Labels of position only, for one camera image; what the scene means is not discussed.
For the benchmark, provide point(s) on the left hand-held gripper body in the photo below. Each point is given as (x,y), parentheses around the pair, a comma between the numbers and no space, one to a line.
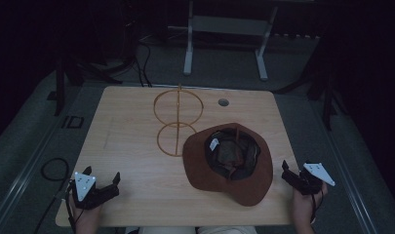
(97,195)

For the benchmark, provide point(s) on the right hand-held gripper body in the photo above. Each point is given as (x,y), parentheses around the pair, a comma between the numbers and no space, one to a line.
(307,185)

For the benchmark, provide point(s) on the brown felt hat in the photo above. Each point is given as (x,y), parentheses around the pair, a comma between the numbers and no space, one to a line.
(198,162)

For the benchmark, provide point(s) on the person's right hand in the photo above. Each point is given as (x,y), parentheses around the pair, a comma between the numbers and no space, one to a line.
(302,206)

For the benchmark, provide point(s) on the person's left hand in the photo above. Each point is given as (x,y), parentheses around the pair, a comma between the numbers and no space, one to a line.
(87,217)

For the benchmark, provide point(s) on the black tripod stand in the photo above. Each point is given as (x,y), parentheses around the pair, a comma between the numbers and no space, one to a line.
(59,87)
(326,104)

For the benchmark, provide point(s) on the black rectangular floor frame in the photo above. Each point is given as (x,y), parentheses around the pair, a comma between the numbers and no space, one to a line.
(73,122)

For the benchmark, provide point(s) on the white metal table frame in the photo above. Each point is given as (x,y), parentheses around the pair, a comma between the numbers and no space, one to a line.
(229,25)

